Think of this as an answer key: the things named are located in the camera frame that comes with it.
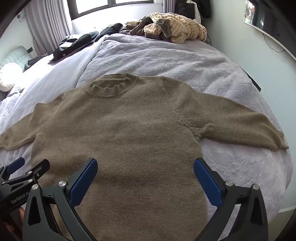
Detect person's left hand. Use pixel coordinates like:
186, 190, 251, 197
5, 206, 25, 240

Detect window with dark frame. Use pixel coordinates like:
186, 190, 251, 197
67, 0, 154, 20

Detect wall mounted television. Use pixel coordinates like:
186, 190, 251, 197
243, 1, 295, 58

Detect quilted grey headboard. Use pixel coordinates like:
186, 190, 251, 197
0, 46, 32, 70

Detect black clothes pile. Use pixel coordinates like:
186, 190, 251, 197
51, 23, 123, 63

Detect beige striped clothes pile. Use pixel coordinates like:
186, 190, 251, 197
119, 12, 207, 44

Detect hanging dark coats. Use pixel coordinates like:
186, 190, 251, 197
175, 0, 211, 20

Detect grey window curtain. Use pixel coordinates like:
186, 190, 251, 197
24, 0, 75, 55

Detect brown knit sweater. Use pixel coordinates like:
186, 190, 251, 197
1, 73, 287, 240

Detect lavender bed cover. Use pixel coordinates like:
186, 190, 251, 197
1, 34, 293, 221

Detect white round pillow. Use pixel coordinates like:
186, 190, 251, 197
1, 63, 23, 92

